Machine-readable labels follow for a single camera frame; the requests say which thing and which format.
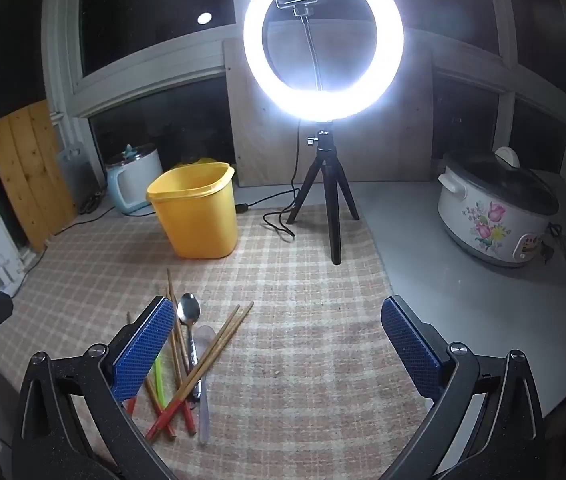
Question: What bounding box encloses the yellow plastic bin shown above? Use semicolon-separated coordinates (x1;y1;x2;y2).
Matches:
146;162;237;259

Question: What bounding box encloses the white blue electric kettle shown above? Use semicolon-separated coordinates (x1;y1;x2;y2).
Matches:
105;144;163;214

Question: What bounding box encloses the floral white slow cooker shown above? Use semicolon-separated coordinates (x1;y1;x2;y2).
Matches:
438;146;559;268

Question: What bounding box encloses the white ring light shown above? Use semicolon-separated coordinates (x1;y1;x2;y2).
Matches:
243;0;405;122

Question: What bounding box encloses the white power strip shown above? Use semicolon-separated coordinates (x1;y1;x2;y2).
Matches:
0;261;24;298

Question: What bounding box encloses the pine wood board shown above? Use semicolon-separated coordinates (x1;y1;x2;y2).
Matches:
0;100;78;252

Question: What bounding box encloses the metal spoon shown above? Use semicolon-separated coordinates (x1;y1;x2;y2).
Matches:
175;291;204;401

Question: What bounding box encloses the red wooden chopstick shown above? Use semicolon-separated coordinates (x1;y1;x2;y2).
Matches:
145;301;254;442

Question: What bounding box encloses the translucent plastic spoon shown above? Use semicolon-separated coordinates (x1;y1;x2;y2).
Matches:
194;325;216;446

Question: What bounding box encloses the plaid pink table mat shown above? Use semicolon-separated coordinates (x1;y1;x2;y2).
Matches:
0;206;425;479

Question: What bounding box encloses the grey cutting board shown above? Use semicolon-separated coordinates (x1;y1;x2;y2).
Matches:
56;142;100;208

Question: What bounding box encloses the light wood panel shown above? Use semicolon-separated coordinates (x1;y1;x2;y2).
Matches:
223;35;434;186

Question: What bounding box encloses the black ring light cable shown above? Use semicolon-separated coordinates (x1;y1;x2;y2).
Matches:
234;119;305;240

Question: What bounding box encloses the green plastic utensil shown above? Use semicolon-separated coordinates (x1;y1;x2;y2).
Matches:
153;354;167;410

